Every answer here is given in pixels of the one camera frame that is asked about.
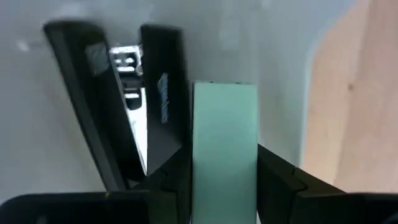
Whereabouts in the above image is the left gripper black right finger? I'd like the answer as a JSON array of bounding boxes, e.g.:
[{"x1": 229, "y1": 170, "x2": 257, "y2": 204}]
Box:
[{"x1": 256, "y1": 144, "x2": 346, "y2": 224}]

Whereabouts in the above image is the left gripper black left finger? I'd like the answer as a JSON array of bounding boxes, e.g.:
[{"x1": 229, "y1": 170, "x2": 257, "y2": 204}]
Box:
[{"x1": 127, "y1": 145, "x2": 192, "y2": 224}]

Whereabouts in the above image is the white plastic bin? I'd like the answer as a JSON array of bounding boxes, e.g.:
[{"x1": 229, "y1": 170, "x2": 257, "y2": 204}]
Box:
[{"x1": 0, "y1": 0, "x2": 371, "y2": 203}]

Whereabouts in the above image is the black stapler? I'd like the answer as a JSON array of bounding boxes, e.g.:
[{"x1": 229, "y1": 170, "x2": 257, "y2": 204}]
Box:
[{"x1": 42, "y1": 20, "x2": 191, "y2": 191}]

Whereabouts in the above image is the mint green stapler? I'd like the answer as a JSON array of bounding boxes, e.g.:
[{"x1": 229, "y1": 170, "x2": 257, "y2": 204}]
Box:
[{"x1": 190, "y1": 80, "x2": 259, "y2": 224}]

